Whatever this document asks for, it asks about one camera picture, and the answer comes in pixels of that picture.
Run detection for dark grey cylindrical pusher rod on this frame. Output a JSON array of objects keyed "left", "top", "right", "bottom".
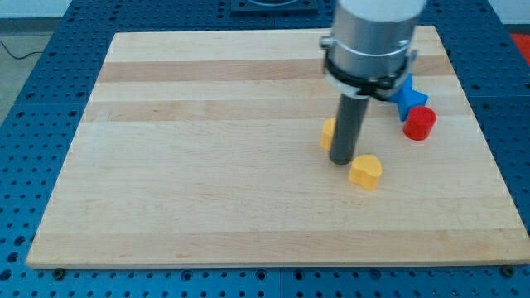
[{"left": 329, "top": 94, "right": 369, "bottom": 165}]

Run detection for yellow heart block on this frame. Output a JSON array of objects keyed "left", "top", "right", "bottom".
[{"left": 348, "top": 154, "right": 383, "bottom": 190}]

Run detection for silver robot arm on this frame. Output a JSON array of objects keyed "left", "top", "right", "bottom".
[{"left": 320, "top": 0, "right": 426, "bottom": 165}]

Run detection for yellow hexagon block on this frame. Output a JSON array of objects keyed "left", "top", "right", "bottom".
[{"left": 320, "top": 118, "right": 336, "bottom": 151}]

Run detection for blue star block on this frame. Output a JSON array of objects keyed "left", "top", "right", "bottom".
[{"left": 388, "top": 73, "right": 429, "bottom": 122}]

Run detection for red cylinder block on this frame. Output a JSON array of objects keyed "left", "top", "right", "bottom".
[{"left": 403, "top": 106, "right": 437, "bottom": 141}]

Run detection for light wooden board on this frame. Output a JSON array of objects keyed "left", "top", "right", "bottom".
[{"left": 26, "top": 26, "right": 529, "bottom": 269}]

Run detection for black cable on floor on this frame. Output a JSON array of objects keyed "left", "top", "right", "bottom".
[{"left": 0, "top": 40, "right": 45, "bottom": 60}]

